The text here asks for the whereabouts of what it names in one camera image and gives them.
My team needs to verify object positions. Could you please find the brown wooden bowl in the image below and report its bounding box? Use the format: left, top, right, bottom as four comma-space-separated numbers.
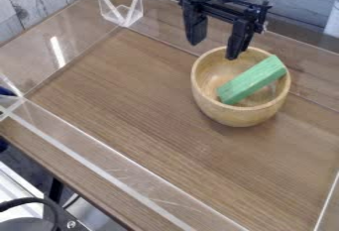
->
191, 47, 291, 127

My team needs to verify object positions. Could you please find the black table leg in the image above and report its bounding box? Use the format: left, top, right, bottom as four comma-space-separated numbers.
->
50, 178, 64, 204

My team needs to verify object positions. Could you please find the green wooden block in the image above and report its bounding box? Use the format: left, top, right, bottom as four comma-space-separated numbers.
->
217, 56, 287, 105

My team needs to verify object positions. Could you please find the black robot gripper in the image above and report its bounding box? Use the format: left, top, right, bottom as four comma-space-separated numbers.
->
179, 0, 271, 60

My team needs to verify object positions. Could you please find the black metal bracket with screw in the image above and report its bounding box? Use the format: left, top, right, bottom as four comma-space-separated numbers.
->
43, 201, 91, 231

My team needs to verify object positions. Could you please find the clear acrylic tray wall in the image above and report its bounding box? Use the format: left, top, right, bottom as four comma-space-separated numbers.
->
0, 0, 339, 231

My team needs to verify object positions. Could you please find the black cable loop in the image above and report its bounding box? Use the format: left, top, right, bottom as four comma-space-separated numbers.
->
0, 197, 62, 231

